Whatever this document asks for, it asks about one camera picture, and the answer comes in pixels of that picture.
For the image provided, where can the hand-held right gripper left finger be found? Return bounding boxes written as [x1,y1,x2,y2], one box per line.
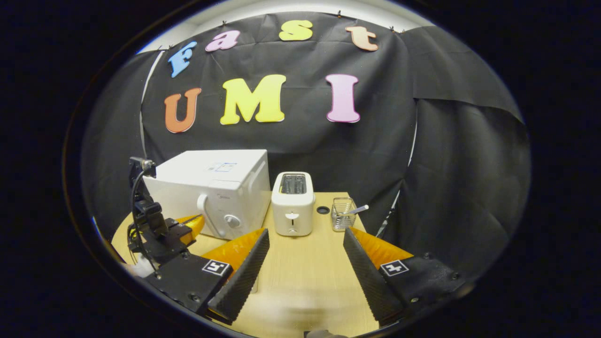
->
[145,229,271,325]

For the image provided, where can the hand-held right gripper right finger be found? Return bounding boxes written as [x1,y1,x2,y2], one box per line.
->
[343,228,468,327]

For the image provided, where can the white microwave oven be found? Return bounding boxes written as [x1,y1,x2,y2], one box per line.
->
[143,150,271,240]

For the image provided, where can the white toaster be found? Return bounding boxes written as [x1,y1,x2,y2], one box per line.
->
[271,172,316,237]

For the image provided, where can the metal wire utensil holder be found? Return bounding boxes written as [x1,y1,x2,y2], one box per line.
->
[331,197,357,232]

